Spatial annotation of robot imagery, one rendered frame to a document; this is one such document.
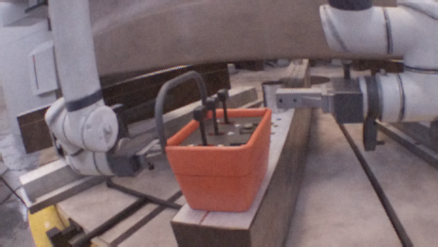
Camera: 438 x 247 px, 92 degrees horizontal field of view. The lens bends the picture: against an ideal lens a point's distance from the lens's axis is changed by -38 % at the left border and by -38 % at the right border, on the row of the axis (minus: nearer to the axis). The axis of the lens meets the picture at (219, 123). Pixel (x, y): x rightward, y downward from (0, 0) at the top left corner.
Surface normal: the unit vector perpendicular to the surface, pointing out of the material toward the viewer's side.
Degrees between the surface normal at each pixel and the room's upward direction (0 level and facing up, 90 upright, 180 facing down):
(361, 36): 111
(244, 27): 90
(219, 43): 90
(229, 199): 97
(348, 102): 90
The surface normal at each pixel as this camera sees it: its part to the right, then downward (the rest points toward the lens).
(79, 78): 0.50, 0.22
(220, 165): -0.29, 0.43
